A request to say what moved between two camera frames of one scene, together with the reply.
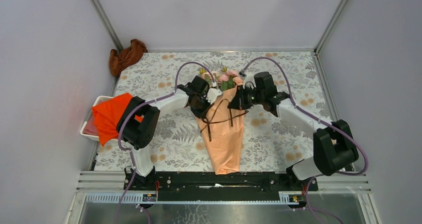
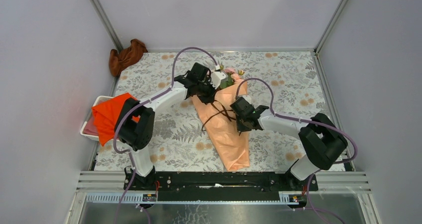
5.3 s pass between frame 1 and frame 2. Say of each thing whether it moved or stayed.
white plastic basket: stayed
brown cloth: stayed
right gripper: moved
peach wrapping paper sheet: moved
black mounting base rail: stayed
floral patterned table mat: stayed
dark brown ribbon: moved
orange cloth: stayed
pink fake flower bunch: stayed
